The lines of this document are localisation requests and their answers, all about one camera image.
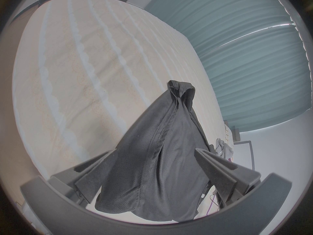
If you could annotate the grey bedside table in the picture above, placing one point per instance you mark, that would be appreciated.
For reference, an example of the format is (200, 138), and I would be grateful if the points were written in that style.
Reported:
(236, 133)

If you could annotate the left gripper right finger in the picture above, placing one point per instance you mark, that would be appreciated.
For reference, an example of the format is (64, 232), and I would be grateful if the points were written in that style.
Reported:
(222, 176)

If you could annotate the bed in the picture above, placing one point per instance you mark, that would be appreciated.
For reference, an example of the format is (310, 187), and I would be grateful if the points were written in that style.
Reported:
(85, 70)

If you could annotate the white printed pillow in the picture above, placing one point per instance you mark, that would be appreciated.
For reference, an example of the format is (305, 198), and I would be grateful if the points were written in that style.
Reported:
(227, 133)

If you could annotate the black T-shirt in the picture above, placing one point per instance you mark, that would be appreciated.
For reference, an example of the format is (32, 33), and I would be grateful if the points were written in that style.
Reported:
(159, 168)

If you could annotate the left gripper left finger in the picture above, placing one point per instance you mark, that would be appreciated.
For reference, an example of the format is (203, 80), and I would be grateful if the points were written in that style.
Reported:
(88, 180)

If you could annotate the grey garment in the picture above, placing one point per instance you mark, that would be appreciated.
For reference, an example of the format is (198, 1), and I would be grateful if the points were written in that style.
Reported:
(226, 149)

